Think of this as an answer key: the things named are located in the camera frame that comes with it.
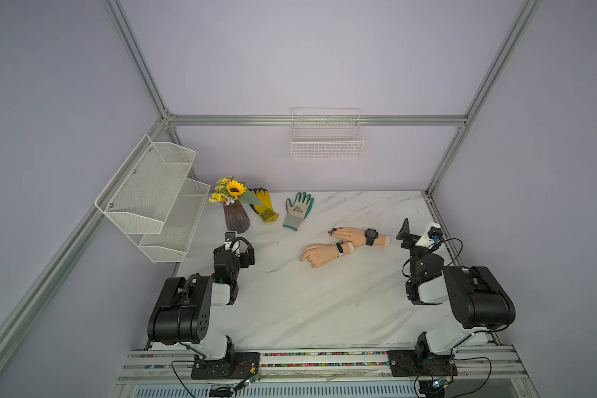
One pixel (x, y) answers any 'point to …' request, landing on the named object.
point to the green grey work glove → (298, 211)
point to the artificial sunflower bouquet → (228, 191)
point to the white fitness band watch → (339, 249)
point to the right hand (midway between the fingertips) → (418, 224)
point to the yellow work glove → (265, 211)
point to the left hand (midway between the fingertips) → (237, 247)
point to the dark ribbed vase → (236, 219)
